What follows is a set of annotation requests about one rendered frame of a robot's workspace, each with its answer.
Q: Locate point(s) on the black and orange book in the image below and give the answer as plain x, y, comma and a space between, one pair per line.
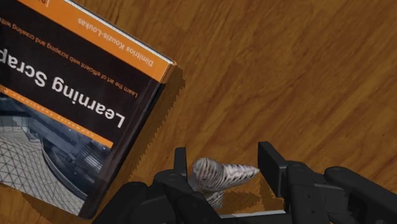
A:
62, 93

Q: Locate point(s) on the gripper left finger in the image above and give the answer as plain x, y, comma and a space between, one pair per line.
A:
167, 192

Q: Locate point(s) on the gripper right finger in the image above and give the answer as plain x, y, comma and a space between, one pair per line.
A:
310, 189

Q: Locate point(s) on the grey striped cone-shaped object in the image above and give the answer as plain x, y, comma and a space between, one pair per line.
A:
214, 176

